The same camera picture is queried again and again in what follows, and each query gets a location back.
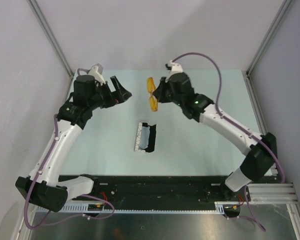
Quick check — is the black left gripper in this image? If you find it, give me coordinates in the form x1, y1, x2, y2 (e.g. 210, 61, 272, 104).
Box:
88, 76, 132, 111

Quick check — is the blue cleaning cloth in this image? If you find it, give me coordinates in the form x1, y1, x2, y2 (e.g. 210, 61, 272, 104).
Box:
139, 126, 150, 150

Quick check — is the white geometric glasses case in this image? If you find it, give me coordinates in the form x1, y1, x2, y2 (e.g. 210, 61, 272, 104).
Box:
134, 122, 157, 153

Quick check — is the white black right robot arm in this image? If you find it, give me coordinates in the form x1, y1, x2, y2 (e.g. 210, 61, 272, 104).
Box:
153, 72, 277, 201

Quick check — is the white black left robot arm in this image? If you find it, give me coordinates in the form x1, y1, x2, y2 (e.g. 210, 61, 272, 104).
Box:
15, 74, 132, 213

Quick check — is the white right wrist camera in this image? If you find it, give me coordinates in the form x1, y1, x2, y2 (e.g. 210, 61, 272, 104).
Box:
165, 60, 184, 83

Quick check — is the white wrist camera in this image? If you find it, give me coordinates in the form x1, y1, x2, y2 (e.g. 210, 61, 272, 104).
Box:
87, 63, 106, 85
165, 60, 184, 83

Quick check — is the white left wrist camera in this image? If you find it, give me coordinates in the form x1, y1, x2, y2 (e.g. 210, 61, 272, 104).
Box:
87, 63, 106, 85

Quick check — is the right aluminium side rail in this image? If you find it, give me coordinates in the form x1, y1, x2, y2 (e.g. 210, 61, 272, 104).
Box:
244, 71, 280, 176

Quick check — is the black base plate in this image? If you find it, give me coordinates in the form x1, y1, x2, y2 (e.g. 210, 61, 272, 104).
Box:
41, 174, 282, 204

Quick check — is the left aluminium corner post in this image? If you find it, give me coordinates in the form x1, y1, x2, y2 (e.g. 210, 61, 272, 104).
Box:
26, 0, 74, 78

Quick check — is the aluminium corner post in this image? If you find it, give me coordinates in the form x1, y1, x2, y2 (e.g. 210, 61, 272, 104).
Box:
26, 0, 74, 78
245, 0, 295, 76

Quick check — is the grey slotted cable duct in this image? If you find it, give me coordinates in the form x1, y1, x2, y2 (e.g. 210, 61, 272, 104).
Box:
36, 202, 226, 214

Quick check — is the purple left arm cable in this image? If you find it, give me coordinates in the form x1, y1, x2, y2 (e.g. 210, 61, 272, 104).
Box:
24, 67, 116, 230

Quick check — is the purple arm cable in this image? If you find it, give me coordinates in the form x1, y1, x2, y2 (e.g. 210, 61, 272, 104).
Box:
172, 52, 286, 233
24, 67, 116, 230

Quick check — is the right aluminium corner post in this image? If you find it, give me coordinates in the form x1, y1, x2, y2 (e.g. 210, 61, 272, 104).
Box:
245, 0, 295, 76

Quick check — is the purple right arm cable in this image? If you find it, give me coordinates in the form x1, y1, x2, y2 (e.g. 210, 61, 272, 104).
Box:
172, 52, 286, 233

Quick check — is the aluminium front frame rail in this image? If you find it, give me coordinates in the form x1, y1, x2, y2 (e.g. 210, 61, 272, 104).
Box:
26, 182, 300, 204

